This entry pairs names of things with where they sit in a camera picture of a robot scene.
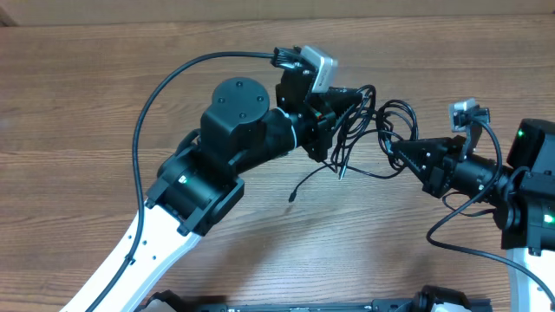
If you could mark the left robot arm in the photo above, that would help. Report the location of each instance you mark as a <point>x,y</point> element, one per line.
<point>202,180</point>

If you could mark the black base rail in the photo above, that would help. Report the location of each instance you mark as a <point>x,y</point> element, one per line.
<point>428,299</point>

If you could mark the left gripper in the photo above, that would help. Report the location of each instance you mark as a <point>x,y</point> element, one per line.
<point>318,121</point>

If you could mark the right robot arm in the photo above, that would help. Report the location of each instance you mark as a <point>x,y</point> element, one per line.
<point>519,188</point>

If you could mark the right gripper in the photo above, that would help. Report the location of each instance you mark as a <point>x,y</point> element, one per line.
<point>441,158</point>

